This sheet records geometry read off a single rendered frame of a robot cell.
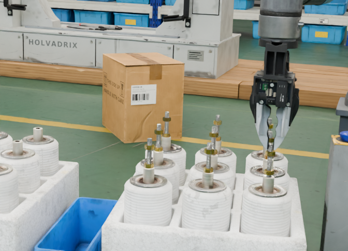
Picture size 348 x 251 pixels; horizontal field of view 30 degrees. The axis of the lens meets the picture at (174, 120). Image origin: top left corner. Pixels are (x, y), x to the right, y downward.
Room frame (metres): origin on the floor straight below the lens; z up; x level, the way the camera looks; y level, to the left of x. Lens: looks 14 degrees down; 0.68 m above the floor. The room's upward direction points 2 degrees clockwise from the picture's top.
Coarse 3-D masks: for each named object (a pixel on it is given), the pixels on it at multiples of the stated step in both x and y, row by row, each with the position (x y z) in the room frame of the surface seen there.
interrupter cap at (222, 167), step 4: (196, 164) 1.34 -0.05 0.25; (200, 164) 1.34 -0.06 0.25; (204, 164) 1.35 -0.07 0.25; (220, 164) 1.35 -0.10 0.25; (224, 164) 1.35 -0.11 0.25; (196, 168) 1.31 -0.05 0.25; (200, 168) 1.32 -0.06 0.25; (220, 168) 1.33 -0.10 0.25; (224, 168) 1.32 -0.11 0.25; (228, 168) 1.32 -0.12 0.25; (216, 172) 1.29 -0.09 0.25; (220, 172) 1.30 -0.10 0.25; (224, 172) 1.30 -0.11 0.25
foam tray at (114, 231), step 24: (240, 192) 1.38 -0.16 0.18; (120, 216) 1.21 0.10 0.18; (240, 216) 1.25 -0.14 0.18; (120, 240) 1.16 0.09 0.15; (144, 240) 1.15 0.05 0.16; (168, 240) 1.15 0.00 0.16; (192, 240) 1.14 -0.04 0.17; (216, 240) 1.13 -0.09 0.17; (240, 240) 1.13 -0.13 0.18; (264, 240) 1.13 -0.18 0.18; (288, 240) 1.13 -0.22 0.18
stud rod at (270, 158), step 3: (270, 144) 1.20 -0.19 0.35; (270, 147) 1.19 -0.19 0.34; (270, 150) 1.19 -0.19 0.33; (270, 156) 1.19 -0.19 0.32; (267, 159) 1.20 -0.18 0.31; (270, 159) 1.19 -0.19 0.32; (267, 162) 1.20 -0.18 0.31; (270, 162) 1.19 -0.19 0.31; (267, 165) 1.20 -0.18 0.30; (270, 165) 1.19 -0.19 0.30; (267, 168) 1.20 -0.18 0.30; (270, 168) 1.19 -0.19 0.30; (270, 177) 1.19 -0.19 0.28
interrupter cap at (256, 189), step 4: (252, 184) 1.22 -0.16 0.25; (256, 184) 1.23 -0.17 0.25; (260, 184) 1.23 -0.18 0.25; (276, 184) 1.23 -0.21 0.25; (248, 188) 1.20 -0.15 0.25; (252, 188) 1.20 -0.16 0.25; (256, 188) 1.20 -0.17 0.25; (260, 188) 1.21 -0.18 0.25; (276, 188) 1.21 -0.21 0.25; (280, 188) 1.21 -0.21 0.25; (284, 188) 1.21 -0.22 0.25; (252, 192) 1.18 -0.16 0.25; (256, 192) 1.18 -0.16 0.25; (260, 192) 1.18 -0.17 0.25; (276, 192) 1.19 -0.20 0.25; (280, 192) 1.19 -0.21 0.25; (284, 192) 1.19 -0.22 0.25; (260, 196) 1.17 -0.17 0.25; (264, 196) 1.16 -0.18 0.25; (268, 196) 1.16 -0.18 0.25; (272, 196) 1.16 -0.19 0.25; (276, 196) 1.16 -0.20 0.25; (280, 196) 1.17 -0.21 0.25
